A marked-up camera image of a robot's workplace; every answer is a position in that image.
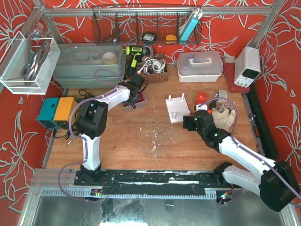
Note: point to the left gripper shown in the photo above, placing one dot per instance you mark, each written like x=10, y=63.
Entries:
x=131, y=99

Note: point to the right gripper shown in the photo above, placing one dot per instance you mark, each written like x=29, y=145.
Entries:
x=188, y=122

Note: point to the beige work glove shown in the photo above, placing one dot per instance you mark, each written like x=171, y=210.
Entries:
x=223, y=118

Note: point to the grey metal bracket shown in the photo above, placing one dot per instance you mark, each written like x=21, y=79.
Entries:
x=225, y=105

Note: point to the red large spring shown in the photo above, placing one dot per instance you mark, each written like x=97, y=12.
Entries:
x=140, y=98

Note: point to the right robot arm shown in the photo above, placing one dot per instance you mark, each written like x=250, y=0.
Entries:
x=274, y=182

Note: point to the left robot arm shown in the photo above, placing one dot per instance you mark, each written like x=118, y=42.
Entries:
x=91, y=123

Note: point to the translucent plastic spring bin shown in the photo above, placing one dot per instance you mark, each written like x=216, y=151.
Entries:
x=128, y=108

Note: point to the white peg board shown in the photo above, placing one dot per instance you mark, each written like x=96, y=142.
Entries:
x=177, y=108

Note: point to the orange plug adapter cube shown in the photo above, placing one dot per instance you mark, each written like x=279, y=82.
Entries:
x=200, y=98

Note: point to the woven wicker basket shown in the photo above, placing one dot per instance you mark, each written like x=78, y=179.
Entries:
x=156, y=71

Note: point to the silver metal block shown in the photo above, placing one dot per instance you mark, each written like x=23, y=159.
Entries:
x=222, y=95

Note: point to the white lidded storage box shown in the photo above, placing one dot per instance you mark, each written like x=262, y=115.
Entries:
x=199, y=66

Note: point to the red mat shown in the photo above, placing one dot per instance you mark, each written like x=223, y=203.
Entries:
x=229, y=72

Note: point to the yellow tape measure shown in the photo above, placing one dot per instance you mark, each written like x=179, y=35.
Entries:
x=171, y=39

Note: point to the yellow and teal box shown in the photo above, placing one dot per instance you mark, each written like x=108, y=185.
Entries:
x=55, y=112

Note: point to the white power supply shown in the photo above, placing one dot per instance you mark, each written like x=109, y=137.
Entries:
x=247, y=67

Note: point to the blue flat case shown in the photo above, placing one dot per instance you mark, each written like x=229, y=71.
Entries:
x=188, y=27

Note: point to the grey tools in acrylic box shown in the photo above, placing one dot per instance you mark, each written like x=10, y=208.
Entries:
x=34, y=60

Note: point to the clear acrylic box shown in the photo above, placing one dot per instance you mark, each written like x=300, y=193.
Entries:
x=12, y=64

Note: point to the green cordless drill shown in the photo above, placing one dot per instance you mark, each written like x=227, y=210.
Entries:
x=136, y=54

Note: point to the black side rail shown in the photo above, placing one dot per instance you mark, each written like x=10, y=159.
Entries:
x=262, y=131

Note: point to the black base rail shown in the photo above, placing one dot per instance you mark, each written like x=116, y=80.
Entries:
x=152, y=182

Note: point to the black wire basket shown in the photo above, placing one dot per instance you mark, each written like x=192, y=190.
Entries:
x=125, y=24

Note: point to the aluminium frame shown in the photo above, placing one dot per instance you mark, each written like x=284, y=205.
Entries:
x=227, y=26

